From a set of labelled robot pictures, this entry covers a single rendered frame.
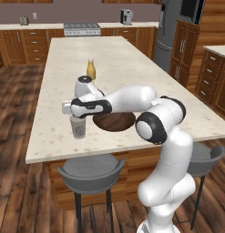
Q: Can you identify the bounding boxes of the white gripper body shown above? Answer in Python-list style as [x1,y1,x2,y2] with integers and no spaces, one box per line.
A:
[61,101,73,116]

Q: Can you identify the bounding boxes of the glass cup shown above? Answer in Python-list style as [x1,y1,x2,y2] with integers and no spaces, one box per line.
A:
[69,116,87,140]

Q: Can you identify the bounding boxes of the dark wooden bowl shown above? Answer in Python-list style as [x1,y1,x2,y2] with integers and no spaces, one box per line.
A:
[92,111,137,133]

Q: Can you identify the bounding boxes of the yellow juice bottle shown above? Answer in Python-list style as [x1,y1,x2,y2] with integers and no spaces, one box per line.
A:
[87,58,97,81]

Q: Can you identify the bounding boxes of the grey bar stool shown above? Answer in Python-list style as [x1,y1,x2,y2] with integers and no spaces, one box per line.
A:
[186,141,225,231]
[56,153,127,233]

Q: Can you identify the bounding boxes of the wooden base cupboards with drawers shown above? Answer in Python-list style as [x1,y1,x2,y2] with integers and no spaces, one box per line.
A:
[0,28,66,68]

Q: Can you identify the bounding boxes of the steel stove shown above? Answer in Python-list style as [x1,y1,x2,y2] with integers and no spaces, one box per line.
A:
[63,22,102,38]

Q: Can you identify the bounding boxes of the wooden island cabinet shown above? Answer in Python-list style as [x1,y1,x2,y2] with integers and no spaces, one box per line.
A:
[46,145,162,212]

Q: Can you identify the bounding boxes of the silver toaster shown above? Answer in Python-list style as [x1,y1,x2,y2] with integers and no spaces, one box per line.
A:
[19,15,30,26]

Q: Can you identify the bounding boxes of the silver coffee machine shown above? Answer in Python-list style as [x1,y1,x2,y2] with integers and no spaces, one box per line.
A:
[120,8,134,26]

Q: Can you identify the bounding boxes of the grey steel fridge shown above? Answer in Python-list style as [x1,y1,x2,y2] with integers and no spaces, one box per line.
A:
[154,0,207,74]

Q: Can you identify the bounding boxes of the tall wooden cupboard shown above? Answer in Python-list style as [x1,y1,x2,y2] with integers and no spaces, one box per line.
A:
[168,19,200,88]

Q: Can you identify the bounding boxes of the wooden drawer cabinet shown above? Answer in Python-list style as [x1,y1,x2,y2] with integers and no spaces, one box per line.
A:
[195,49,225,117]

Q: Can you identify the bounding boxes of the wooden wall cupboards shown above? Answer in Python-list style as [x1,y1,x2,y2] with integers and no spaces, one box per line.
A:
[0,0,54,5]
[101,0,162,5]

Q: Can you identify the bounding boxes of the black wall oven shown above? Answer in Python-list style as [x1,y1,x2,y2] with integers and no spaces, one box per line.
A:
[179,0,206,25]

